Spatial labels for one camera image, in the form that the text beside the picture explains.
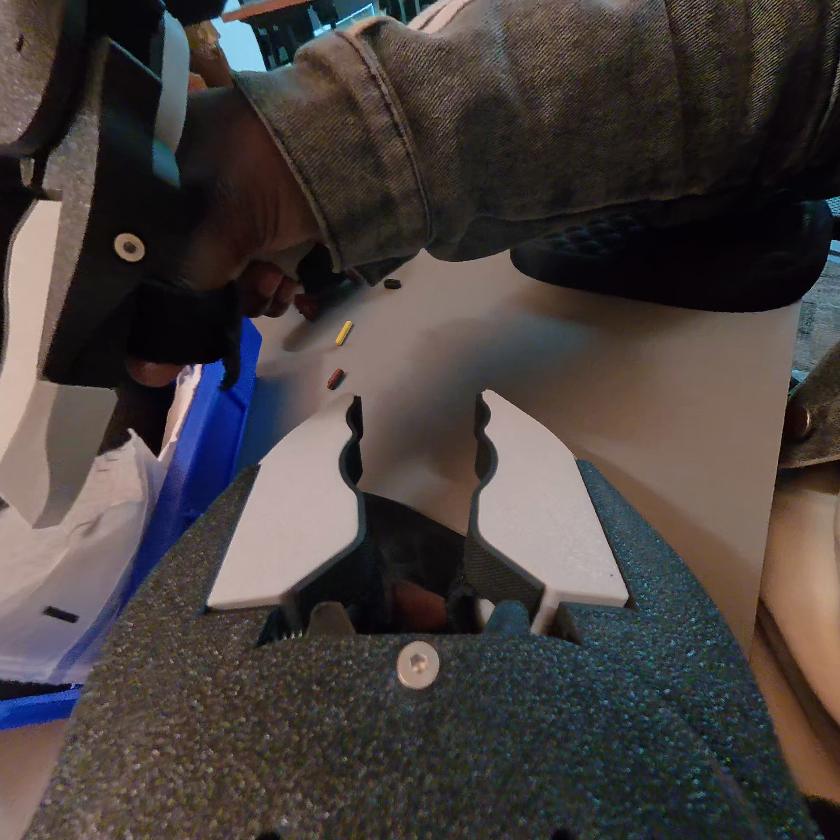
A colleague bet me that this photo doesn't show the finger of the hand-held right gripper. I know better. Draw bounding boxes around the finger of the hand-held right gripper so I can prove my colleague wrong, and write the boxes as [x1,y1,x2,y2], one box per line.
[0,199,120,530]

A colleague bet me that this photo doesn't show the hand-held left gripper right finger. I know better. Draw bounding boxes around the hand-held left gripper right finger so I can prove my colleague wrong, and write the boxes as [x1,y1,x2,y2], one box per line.
[465,389,632,636]

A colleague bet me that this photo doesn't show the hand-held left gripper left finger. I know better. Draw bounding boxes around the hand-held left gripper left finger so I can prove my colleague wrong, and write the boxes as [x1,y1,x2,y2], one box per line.
[205,394,367,611]

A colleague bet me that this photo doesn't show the blue plastic bin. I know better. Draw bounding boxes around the blue plastic bin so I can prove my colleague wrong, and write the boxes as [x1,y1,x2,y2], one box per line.
[0,318,263,729]

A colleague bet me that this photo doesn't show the circle print white paper bag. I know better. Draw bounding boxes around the circle print white paper bag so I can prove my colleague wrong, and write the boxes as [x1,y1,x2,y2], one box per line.
[0,364,203,685]

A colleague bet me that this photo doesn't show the person's right forearm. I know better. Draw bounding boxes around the person's right forearm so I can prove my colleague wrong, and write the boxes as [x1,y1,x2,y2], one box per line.
[233,0,840,283]

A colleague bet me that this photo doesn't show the person's right hand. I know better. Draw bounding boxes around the person's right hand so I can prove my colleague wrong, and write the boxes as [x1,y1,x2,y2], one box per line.
[172,87,328,321]

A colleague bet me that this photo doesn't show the person's left hand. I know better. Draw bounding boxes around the person's left hand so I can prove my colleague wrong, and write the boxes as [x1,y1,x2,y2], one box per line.
[392,581,448,634]

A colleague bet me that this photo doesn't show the person's beige trousers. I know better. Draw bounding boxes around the person's beige trousers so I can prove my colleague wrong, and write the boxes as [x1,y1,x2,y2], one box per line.
[748,459,840,802]

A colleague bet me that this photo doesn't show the person's grey denim jacket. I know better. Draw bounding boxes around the person's grey denim jacket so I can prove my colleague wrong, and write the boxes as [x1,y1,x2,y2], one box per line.
[777,341,840,470]

